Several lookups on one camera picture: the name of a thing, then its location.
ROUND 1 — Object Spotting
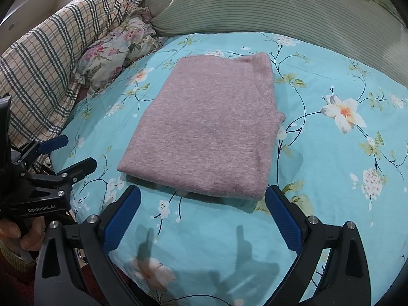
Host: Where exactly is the green striped pillow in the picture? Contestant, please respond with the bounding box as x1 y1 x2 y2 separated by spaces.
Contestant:
145 0 408 86

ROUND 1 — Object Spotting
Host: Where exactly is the pink fuzzy sweater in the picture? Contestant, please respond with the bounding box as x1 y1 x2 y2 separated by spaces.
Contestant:
117 53 286 201

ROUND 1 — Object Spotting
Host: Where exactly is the blue floral bedsheet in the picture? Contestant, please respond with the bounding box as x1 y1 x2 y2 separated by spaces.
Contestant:
50 31 408 306

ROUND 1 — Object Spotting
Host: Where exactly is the floral ruffled quilt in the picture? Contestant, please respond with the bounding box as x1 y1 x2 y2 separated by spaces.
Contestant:
76 6 168 98

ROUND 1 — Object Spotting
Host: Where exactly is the plaid checked quilt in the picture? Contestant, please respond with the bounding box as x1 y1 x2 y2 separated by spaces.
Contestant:
0 0 161 149

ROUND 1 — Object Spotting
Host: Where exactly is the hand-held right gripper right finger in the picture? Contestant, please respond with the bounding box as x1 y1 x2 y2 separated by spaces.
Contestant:
265 185 372 306

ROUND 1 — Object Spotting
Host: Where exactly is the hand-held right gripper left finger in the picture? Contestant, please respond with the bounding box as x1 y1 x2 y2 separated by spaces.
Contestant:
33 185 142 306

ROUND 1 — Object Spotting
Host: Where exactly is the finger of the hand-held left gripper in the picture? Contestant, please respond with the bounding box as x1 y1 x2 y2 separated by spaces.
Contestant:
24 157 98 187
12 135 69 166

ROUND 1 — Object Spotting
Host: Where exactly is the person's left forearm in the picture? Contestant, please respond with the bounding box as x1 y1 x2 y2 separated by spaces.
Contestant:
0 239 40 297

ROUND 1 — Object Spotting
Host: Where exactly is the person's left hand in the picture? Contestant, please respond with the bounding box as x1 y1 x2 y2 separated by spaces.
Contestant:
0 215 47 262

